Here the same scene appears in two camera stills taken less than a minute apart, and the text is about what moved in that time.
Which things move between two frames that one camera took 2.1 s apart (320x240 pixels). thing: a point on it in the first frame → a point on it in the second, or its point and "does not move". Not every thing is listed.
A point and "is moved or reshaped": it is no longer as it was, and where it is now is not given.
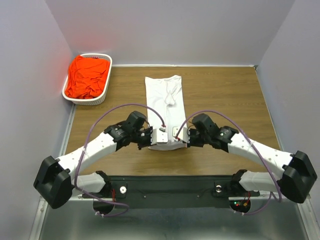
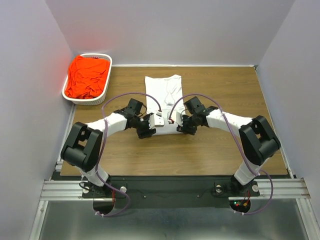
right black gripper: x=191 y=144 → x=184 y=129
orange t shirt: x=87 y=77 does not move
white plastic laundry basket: x=96 y=100 does not move
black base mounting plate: x=141 y=192 does not move
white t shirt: x=164 y=95 is moved or reshaped
